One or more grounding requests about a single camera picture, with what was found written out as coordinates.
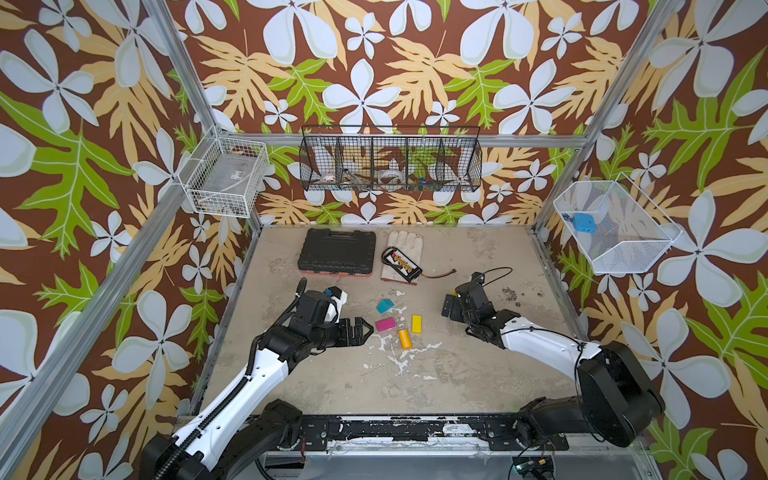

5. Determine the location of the magenta wood block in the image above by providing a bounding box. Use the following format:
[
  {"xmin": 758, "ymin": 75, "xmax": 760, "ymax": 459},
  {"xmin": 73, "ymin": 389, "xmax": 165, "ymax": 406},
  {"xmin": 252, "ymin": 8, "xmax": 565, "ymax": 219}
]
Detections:
[{"xmin": 375, "ymin": 317, "xmax": 397, "ymax": 333}]

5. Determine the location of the aluminium frame post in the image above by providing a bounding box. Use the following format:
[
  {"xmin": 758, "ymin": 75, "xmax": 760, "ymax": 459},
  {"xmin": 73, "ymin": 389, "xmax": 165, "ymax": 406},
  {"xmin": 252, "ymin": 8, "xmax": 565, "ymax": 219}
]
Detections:
[
  {"xmin": 143, "ymin": 1, "xmax": 263, "ymax": 238},
  {"xmin": 532, "ymin": 1, "xmax": 684, "ymax": 232}
]

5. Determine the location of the aluminium frame post left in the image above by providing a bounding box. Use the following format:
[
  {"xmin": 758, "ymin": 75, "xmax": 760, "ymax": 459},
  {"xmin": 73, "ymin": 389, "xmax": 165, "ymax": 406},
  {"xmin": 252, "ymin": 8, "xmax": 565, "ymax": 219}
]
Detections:
[{"xmin": 143, "ymin": 1, "xmax": 263, "ymax": 238}]

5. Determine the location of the aluminium frame rail right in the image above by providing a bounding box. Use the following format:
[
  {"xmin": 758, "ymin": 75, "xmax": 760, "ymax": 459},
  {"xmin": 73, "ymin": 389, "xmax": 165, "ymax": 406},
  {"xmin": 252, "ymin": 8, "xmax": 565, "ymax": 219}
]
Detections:
[{"xmin": 525, "ymin": 227, "xmax": 588, "ymax": 340}]

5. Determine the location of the aluminium frame rail left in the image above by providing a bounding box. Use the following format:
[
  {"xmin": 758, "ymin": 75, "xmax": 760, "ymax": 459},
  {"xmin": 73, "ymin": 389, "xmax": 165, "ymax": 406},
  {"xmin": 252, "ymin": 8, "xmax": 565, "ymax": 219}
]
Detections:
[{"xmin": 1, "ymin": 182, "xmax": 184, "ymax": 479}]

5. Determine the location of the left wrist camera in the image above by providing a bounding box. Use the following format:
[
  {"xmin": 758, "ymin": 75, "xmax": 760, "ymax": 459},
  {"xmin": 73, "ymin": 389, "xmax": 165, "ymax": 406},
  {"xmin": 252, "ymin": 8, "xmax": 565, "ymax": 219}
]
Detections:
[{"xmin": 324, "ymin": 286, "xmax": 348, "ymax": 323}]

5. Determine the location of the white wire basket left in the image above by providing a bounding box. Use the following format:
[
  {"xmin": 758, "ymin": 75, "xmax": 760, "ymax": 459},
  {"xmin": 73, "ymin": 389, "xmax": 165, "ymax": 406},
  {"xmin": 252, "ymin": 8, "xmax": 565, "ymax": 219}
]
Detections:
[{"xmin": 179, "ymin": 128, "xmax": 270, "ymax": 219}]

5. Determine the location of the teal wood block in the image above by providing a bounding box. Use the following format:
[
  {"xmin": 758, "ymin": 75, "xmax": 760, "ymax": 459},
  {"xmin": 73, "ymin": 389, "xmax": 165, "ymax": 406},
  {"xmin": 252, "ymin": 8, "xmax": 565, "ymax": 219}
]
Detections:
[{"xmin": 377, "ymin": 299, "xmax": 394, "ymax": 314}]

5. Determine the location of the white work glove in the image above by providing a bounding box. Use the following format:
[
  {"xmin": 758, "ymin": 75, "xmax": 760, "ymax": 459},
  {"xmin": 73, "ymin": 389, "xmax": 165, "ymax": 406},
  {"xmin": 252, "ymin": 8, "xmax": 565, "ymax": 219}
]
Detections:
[{"xmin": 380, "ymin": 230, "xmax": 424, "ymax": 283}]

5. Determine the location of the aluminium frame rail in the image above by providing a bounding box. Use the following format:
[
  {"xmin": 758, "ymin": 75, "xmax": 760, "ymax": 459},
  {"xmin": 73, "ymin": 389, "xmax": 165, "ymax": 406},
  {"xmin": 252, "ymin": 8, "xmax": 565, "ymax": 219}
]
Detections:
[
  {"xmin": 525, "ymin": 227, "xmax": 588, "ymax": 340},
  {"xmin": 1, "ymin": 182, "xmax": 184, "ymax": 479}
]

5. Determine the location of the white tape roll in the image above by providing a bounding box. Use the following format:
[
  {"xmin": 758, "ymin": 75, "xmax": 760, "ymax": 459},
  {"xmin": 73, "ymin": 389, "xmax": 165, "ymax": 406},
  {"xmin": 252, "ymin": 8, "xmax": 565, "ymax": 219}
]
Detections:
[{"xmin": 377, "ymin": 169, "xmax": 405, "ymax": 186}]

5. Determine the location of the white wire basket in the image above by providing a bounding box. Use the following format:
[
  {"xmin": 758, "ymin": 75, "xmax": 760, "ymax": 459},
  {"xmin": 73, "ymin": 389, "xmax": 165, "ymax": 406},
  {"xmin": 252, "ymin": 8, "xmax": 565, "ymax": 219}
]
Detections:
[
  {"xmin": 179, "ymin": 128, "xmax": 270, "ymax": 219},
  {"xmin": 554, "ymin": 174, "xmax": 683, "ymax": 275}
]

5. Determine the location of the aluminium frame post right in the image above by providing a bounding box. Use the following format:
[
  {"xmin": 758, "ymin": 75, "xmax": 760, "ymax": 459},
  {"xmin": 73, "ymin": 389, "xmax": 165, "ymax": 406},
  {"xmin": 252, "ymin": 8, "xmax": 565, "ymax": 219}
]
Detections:
[{"xmin": 532, "ymin": 1, "xmax": 684, "ymax": 232}]

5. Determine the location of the black wire basket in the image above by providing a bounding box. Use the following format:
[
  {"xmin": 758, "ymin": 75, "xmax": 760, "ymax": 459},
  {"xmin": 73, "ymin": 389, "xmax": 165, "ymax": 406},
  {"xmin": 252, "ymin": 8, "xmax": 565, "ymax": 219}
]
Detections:
[{"xmin": 298, "ymin": 125, "xmax": 483, "ymax": 192}]

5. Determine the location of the blue object in basket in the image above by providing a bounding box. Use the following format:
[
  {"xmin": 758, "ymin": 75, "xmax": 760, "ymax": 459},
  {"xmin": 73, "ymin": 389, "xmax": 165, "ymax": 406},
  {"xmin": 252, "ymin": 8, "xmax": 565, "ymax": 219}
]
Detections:
[{"xmin": 562, "ymin": 213, "xmax": 597, "ymax": 234}]

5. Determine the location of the yellow rectangular wood block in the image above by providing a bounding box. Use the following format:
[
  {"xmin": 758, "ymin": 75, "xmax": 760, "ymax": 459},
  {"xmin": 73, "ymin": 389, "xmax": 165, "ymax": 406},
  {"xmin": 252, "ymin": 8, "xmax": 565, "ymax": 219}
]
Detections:
[{"xmin": 411, "ymin": 315, "xmax": 423, "ymax": 334}]

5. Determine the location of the white wire basket right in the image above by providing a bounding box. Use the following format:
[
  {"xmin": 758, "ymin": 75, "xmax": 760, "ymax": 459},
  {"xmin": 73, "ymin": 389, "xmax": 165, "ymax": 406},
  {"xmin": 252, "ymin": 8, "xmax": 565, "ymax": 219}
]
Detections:
[{"xmin": 554, "ymin": 174, "xmax": 683, "ymax": 275}]

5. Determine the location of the black plastic tool case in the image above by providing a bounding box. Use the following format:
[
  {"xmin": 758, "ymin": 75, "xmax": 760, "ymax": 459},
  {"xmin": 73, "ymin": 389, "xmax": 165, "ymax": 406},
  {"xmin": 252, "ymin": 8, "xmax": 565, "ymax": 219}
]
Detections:
[{"xmin": 297, "ymin": 228, "xmax": 376, "ymax": 276}]

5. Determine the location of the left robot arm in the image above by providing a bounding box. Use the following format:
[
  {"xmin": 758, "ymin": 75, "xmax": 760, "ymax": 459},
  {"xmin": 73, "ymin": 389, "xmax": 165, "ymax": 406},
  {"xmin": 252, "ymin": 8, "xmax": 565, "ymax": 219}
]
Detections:
[{"xmin": 139, "ymin": 281, "xmax": 374, "ymax": 479}]

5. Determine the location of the orange cylinder wood block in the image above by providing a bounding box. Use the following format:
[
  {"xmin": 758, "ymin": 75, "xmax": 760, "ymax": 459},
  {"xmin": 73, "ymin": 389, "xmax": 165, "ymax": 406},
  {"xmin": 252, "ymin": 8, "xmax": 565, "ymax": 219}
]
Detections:
[{"xmin": 397, "ymin": 329, "xmax": 412, "ymax": 350}]

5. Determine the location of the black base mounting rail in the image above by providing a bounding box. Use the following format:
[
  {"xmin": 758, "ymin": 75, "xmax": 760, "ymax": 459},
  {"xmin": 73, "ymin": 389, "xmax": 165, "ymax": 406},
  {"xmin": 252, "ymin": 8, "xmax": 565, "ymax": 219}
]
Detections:
[{"xmin": 287, "ymin": 413, "xmax": 570, "ymax": 452}]

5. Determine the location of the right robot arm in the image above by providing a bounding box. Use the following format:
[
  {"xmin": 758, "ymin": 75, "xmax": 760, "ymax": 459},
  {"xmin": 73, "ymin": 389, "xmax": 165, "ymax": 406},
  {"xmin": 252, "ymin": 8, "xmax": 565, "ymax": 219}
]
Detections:
[{"xmin": 441, "ymin": 272, "xmax": 666, "ymax": 447}]

